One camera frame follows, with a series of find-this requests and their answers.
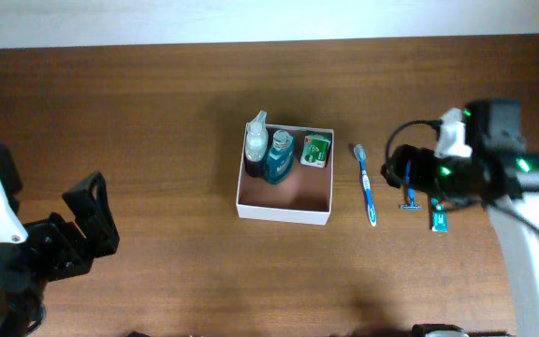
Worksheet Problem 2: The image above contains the green red toothpaste tube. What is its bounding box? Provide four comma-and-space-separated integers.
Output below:
430, 198, 449, 233

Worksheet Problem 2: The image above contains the blue disposable razor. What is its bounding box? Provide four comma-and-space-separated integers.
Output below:
400, 161, 422, 211

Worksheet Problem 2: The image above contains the blue white toothbrush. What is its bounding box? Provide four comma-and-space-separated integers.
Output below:
353, 144, 377, 227

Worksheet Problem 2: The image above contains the green white small carton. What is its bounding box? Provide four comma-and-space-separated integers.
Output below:
300, 132, 331, 169

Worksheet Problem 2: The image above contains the clear spray bottle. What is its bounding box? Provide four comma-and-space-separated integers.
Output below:
244, 110, 269, 178

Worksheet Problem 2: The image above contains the teal mouthwash bottle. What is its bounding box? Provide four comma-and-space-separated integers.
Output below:
264, 130, 295, 184

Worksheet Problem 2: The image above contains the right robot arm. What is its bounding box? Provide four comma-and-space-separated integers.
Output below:
382, 98, 539, 336

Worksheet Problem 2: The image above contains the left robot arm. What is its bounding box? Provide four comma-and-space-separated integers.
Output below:
0, 143, 120, 336

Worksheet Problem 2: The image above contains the white cardboard box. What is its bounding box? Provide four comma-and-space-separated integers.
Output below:
235, 125, 336, 226

